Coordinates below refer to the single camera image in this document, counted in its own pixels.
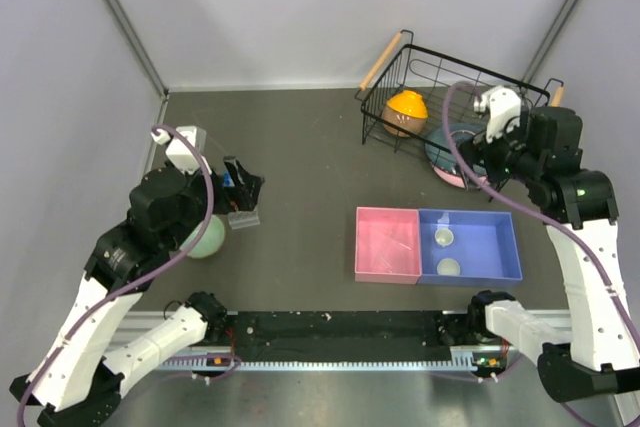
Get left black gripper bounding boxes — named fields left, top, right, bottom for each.
left=166, top=154, right=264, bottom=249

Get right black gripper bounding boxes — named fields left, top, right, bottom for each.
left=454, top=107, right=543, bottom=189

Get white crucible cup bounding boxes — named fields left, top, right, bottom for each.
left=434, top=227, right=454, bottom=247

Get white crucible lid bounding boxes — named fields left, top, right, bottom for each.
left=436, top=258, right=461, bottom=276

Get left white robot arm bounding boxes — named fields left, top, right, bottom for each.
left=10, top=156, right=264, bottom=426

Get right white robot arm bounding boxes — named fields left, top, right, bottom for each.
left=454, top=107, right=639, bottom=403

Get clear test tube rack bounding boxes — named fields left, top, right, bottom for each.
left=227, top=209, right=260, bottom=230

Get pink plate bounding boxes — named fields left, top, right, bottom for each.
left=431, top=164, right=480, bottom=191

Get dark blue plate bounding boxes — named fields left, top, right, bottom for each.
left=425, top=123, right=483, bottom=175

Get light green plate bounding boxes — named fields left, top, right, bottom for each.
left=180, top=215, right=226, bottom=259

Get blue plastic bin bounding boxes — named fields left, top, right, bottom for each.
left=418, top=209, right=523, bottom=288

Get orange and brown bowl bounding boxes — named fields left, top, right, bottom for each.
left=382, top=89, right=429, bottom=138

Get pink plastic bin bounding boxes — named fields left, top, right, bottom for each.
left=354, top=207, right=422, bottom=285

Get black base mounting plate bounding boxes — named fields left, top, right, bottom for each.
left=225, top=310, right=477, bottom=363

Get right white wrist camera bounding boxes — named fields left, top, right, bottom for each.
left=473, top=86, right=522, bottom=143

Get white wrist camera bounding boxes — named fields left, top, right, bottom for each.
left=151, top=126, right=206, bottom=174
left=473, top=86, right=522, bottom=143

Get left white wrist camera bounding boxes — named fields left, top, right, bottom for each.
left=151, top=126, right=206, bottom=174

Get black wire dish basket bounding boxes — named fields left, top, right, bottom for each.
left=355, top=29, right=563, bottom=168

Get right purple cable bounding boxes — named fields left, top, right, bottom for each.
left=442, top=81, right=640, bottom=427

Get purple cable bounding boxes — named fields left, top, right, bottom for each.
left=17, top=124, right=242, bottom=427
left=442, top=81, right=640, bottom=427

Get aluminium frame rail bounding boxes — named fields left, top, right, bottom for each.
left=74, top=309, right=626, bottom=373

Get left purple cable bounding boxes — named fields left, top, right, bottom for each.
left=17, top=124, right=242, bottom=427

